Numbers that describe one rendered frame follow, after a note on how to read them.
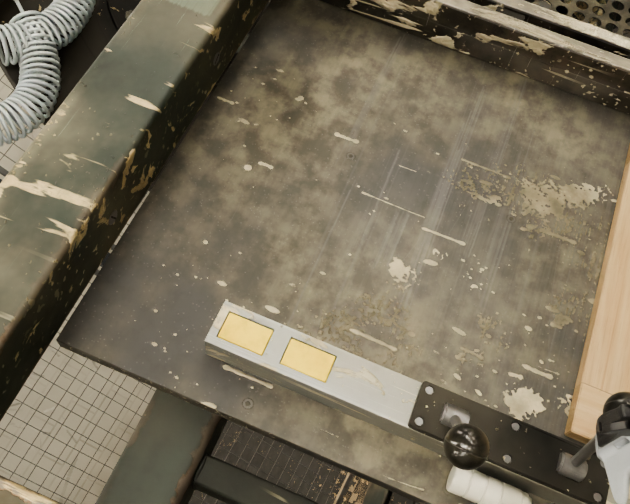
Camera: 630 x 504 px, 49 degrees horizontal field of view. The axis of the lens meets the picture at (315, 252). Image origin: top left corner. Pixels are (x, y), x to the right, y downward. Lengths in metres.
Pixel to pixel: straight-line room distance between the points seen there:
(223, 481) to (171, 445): 0.07
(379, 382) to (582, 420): 0.22
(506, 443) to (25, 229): 0.51
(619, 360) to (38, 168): 0.65
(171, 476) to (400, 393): 0.25
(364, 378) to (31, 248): 0.35
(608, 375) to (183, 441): 0.46
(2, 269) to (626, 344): 0.66
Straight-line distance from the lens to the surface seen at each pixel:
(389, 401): 0.72
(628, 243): 0.92
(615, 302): 0.87
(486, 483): 0.74
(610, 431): 0.58
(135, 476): 0.77
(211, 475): 0.78
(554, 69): 1.03
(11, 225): 0.74
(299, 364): 0.72
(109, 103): 0.81
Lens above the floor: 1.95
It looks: 24 degrees down
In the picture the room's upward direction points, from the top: 52 degrees counter-clockwise
